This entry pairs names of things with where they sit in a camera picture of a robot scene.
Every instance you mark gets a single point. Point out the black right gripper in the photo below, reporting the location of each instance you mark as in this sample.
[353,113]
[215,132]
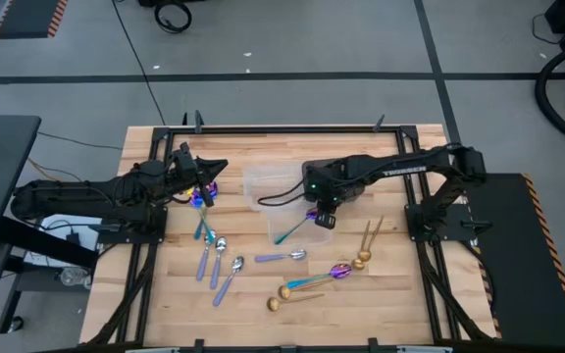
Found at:
[331,188]

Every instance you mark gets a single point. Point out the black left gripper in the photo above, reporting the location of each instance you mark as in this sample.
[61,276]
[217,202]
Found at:
[182,182]

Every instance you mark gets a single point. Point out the gold spoon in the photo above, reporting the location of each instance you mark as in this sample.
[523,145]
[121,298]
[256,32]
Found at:
[273,304]
[365,255]
[358,265]
[285,292]

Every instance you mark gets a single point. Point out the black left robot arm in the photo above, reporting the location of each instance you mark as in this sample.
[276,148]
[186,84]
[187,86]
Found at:
[91,196]

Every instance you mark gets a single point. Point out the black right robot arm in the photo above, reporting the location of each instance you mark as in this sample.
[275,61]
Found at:
[400,166]

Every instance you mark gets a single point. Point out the small black charger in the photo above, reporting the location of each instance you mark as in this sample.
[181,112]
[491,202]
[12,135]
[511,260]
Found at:
[74,238]

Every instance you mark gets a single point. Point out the white sheet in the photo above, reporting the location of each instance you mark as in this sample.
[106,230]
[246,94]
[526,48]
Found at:
[52,223]

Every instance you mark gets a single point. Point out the clear glass jar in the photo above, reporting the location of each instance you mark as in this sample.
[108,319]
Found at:
[71,277]

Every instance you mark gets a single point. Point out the black platform hazard stripes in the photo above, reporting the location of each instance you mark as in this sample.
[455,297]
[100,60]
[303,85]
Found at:
[518,255]

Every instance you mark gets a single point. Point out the black mat orange stripes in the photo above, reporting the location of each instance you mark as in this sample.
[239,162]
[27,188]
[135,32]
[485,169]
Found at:
[27,17]

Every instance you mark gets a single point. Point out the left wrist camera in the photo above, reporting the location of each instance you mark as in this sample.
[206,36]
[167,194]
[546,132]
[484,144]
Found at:
[184,159]

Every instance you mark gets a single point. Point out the black aluminium table frame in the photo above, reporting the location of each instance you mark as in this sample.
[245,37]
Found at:
[282,130]

